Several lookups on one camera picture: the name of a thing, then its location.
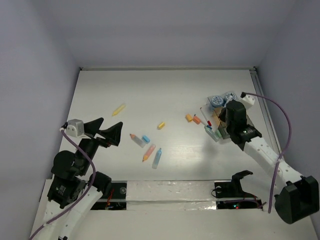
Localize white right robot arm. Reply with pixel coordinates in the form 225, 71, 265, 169
219, 100, 320, 224

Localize compartmented organizer tray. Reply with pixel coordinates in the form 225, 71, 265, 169
207, 95, 241, 140

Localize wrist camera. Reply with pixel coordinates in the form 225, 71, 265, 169
60, 119, 85, 138
240, 92, 256, 110

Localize clear orange-tipped highlighter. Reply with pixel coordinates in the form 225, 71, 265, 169
129, 133, 146, 148

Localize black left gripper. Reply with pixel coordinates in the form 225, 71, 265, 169
77, 116, 124, 174

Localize blue highlighter cap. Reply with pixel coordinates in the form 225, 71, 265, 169
142, 135, 150, 143

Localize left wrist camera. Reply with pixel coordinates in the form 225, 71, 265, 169
60, 119, 85, 138

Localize yellow highlighter cap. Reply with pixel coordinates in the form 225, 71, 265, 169
157, 122, 166, 130

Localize pink orange highlighter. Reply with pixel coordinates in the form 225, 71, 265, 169
142, 144, 156, 162

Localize blue highlighter pen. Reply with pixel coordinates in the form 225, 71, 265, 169
152, 148, 162, 169

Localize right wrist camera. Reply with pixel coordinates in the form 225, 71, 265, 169
240, 92, 256, 110

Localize yellow highlighter pen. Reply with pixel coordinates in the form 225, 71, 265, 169
111, 103, 127, 117

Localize green highlighter pen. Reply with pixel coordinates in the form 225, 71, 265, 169
204, 126, 222, 142

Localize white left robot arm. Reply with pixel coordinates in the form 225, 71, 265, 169
29, 117, 123, 240

